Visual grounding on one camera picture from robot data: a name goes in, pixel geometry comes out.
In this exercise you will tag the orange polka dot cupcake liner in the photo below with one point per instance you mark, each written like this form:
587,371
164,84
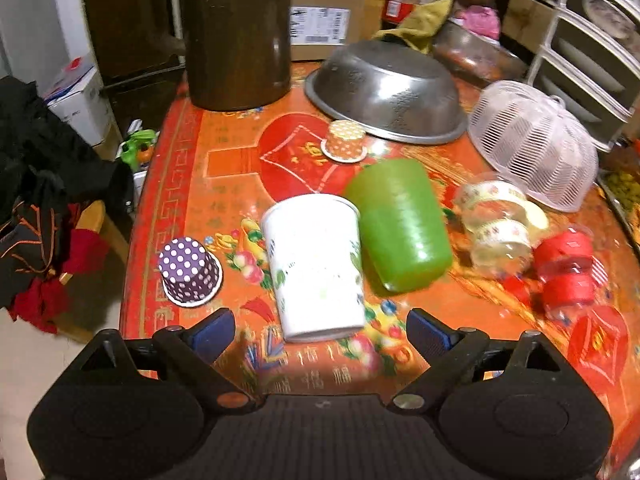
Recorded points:
344,142

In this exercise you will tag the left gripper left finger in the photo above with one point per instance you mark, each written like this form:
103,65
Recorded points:
190,355

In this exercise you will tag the steel basin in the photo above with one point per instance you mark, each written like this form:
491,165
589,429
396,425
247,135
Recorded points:
474,58

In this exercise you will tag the cardboard box with label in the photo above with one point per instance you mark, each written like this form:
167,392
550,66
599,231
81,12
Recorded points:
318,27

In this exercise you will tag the yellow-green cloth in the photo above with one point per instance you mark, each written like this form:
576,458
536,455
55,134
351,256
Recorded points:
418,30

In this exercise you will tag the purple polka dot cupcake liner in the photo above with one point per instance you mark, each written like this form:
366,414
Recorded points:
190,274

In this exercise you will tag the white box with red print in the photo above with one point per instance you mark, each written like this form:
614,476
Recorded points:
76,98

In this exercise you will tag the clear cup with yellow band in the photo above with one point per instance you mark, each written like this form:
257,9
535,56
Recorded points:
503,224

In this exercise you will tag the wooden chair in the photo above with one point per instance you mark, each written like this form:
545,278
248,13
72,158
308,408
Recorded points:
94,235

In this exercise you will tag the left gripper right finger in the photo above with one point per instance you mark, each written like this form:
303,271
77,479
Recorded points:
450,355

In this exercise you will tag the tray of dried food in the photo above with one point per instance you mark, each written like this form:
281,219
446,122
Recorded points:
621,190

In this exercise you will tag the green toy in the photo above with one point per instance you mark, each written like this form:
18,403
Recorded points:
137,151

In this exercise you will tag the white tiered dish rack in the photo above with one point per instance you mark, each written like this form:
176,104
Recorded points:
589,59

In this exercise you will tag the clear cup with red band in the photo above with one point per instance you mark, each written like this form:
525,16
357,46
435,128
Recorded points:
570,274

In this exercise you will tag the brown plastic pitcher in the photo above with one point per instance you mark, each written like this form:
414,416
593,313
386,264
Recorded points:
237,52

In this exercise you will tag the pink cloth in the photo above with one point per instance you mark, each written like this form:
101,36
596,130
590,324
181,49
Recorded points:
480,20

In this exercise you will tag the white mesh food cover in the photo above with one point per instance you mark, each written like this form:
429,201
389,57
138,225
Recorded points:
533,138

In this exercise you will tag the green plastic cup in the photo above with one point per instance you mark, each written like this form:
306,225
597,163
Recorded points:
402,226

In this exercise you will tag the white floral paper cup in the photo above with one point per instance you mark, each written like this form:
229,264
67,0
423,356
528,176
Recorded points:
314,256

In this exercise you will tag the steel colander bowl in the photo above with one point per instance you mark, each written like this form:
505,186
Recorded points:
394,92

